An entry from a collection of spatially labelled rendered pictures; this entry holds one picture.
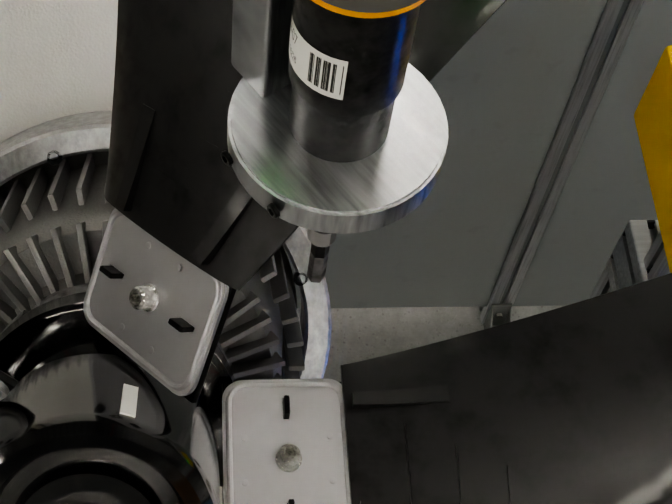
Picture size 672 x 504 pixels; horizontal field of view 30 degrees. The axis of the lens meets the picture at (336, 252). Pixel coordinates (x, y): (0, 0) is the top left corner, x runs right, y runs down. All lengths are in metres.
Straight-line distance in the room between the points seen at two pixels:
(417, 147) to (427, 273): 1.52
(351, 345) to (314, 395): 1.35
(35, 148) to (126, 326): 0.19
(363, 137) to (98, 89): 0.44
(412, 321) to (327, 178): 1.66
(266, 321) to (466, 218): 1.09
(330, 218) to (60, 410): 0.23
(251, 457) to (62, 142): 0.24
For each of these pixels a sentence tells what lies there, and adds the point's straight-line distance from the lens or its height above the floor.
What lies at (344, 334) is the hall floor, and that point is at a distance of 2.02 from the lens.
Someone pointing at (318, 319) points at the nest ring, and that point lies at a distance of 0.80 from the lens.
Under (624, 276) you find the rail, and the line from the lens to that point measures 1.17.
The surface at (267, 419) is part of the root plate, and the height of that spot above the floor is 1.18.
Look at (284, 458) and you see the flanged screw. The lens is 0.64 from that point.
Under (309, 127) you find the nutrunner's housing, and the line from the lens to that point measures 0.38.
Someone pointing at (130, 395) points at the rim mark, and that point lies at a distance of 0.59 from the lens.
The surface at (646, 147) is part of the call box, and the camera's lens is 1.03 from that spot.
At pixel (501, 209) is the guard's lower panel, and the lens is 1.78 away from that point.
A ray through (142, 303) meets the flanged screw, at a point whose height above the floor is 1.26.
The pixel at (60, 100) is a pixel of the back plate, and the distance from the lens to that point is 0.81.
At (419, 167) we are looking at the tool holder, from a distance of 0.39.
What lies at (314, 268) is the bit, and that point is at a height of 1.38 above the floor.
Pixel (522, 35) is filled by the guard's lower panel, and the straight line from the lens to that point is 1.48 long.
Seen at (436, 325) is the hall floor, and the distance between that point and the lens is 2.05.
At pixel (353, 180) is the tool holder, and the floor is 1.47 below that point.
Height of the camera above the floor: 1.78
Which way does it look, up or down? 58 degrees down
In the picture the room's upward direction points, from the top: 10 degrees clockwise
